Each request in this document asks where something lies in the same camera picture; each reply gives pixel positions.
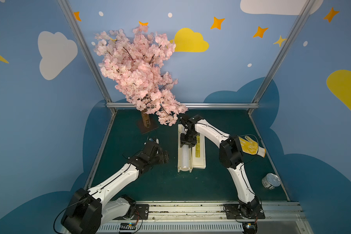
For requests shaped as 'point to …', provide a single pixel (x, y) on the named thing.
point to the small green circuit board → (127, 226)
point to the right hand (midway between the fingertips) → (184, 145)
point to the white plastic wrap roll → (185, 156)
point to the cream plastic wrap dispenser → (190, 158)
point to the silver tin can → (271, 181)
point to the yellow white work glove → (252, 147)
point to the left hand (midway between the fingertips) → (164, 153)
